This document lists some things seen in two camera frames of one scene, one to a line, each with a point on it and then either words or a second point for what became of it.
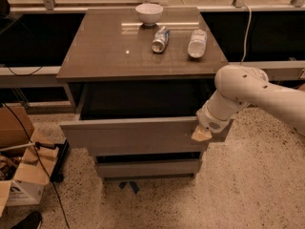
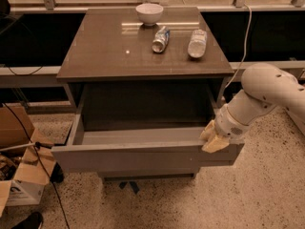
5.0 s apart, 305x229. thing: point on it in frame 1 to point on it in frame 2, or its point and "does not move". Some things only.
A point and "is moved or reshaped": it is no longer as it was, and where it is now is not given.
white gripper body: [211, 121] to [229, 125]
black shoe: [30, 221] does not move
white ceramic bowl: [149, 13] does not move
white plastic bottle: [197, 45] does not move
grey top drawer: [140, 117] is moved or reshaped
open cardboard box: [28, 157] does not move
